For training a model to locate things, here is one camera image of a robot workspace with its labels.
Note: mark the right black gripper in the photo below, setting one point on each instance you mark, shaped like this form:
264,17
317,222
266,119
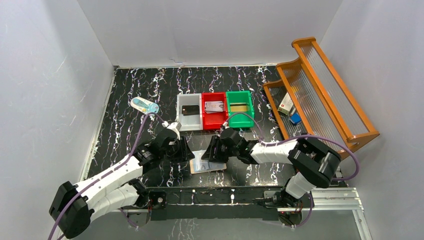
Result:
209,153

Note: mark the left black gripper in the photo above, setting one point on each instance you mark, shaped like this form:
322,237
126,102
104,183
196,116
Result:
182,149

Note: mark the grey cards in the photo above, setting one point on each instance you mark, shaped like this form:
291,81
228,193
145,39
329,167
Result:
214,106

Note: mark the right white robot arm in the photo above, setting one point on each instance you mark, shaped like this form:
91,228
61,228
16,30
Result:
315,161

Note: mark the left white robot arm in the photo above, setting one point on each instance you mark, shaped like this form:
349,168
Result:
76,206

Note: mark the black card in white bin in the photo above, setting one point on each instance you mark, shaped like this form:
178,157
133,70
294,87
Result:
190,110

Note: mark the gold card in green bin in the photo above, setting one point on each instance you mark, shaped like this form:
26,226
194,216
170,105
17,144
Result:
238,107

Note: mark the red plastic bin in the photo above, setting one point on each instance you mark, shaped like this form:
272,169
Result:
213,120

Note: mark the white plastic bin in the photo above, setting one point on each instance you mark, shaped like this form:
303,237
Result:
189,123

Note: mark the green plastic bin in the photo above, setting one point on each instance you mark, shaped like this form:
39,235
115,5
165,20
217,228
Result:
240,120

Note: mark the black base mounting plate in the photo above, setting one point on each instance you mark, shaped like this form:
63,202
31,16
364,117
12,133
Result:
237,202

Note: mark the oval white blue package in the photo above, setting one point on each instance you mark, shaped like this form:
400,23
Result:
144,106

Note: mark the white red small box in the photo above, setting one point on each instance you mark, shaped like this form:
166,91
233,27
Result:
286,105

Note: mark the blue small object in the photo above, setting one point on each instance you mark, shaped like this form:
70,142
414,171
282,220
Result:
295,119

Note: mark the orange wooden shelf rack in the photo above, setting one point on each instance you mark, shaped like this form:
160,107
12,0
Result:
325,104

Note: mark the aluminium frame rail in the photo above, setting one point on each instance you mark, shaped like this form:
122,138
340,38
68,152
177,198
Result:
329,199

